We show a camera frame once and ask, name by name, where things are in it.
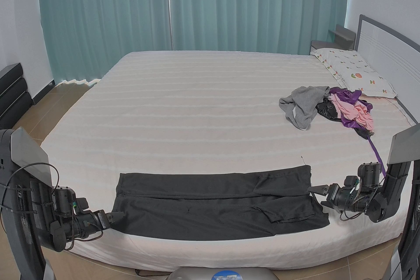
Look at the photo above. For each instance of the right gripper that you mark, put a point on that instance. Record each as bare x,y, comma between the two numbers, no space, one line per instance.
341,198

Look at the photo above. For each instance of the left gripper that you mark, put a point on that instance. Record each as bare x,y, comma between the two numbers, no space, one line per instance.
93,223

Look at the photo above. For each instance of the black T-shirt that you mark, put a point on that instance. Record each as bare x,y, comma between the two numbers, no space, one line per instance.
213,206

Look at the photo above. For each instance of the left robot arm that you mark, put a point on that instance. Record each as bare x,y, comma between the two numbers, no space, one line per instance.
26,180

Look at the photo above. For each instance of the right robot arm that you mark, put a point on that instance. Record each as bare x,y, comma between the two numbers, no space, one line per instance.
393,193

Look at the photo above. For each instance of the pile of clothes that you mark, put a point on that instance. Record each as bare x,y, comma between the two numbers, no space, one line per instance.
352,113

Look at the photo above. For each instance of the bed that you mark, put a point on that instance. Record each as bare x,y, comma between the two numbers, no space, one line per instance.
197,101

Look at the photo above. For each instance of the dark loose thread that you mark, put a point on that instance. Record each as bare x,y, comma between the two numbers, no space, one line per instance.
303,160

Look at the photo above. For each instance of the grey garment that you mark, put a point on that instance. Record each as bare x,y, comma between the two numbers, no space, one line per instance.
303,106

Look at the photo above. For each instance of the white printed pillow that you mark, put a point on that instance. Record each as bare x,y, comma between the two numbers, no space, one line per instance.
354,72

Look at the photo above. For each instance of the grey bedside table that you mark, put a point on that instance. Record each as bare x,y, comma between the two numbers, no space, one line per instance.
338,37

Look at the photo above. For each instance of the black chest of drawers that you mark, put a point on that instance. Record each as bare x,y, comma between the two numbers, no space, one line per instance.
11,93

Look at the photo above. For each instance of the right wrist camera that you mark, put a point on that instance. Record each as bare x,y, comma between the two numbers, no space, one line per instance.
351,181

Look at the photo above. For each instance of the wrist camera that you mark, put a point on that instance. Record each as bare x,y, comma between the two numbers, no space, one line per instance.
351,181
82,204

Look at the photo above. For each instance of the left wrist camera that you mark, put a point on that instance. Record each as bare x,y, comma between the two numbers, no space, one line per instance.
82,204

